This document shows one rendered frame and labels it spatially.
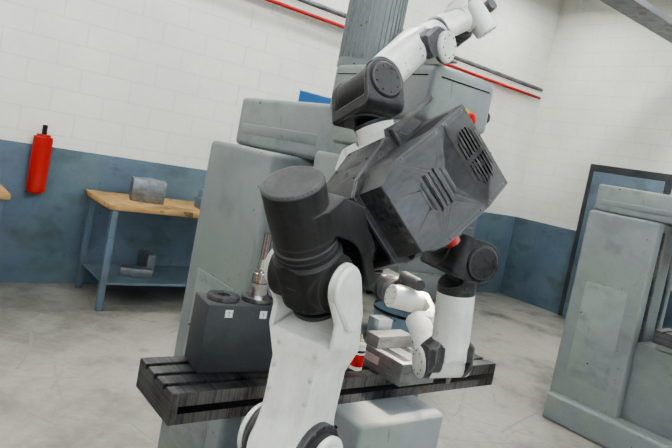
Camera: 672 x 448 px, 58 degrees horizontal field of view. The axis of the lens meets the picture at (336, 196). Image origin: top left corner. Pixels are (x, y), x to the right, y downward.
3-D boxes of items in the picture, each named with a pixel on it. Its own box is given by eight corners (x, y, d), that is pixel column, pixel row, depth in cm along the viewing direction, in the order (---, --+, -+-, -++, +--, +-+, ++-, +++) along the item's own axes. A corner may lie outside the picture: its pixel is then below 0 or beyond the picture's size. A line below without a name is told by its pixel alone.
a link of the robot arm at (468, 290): (490, 300, 138) (497, 242, 136) (457, 302, 134) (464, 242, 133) (461, 286, 149) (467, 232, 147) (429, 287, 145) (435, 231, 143)
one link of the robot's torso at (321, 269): (316, 274, 101) (355, 236, 109) (257, 254, 109) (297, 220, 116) (328, 331, 108) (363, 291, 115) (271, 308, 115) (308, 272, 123)
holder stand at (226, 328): (272, 372, 169) (285, 303, 168) (196, 373, 158) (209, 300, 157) (256, 355, 180) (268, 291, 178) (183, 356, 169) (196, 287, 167)
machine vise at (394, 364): (433, 383, 186) (440, 348, 185) (398, 387, 177) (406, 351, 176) (362, 342, 213) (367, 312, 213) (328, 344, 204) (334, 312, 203)
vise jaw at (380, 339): (411, 347, 195) (413, 335, 194) (376, 349, 185) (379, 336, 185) (398, 340, 199) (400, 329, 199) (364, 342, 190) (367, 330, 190)
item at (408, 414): (438, 450, 186) (446, 413, 185) (351, 469, 164) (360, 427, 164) (341, 383, 225) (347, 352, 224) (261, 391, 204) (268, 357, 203)
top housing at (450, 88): (487, 137, 179) (498, 83, 178) (426, 120, 163) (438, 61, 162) (383, 125, 216) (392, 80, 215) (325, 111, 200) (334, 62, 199)
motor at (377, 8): (405, 79, 205) (424, -15, 203) (360, 65, 193) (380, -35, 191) (368, 78, 221) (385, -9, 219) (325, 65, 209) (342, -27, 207)
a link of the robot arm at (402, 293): (403, 309, 180) (422, 321, 169) (373, 301, 176) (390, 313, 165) (415, 273, 180) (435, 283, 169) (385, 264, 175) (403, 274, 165)
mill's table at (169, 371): (492, 385, 219) (496, 364, 219) (167, 426, 144) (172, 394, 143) (445, 360, 238) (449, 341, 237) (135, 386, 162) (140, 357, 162)
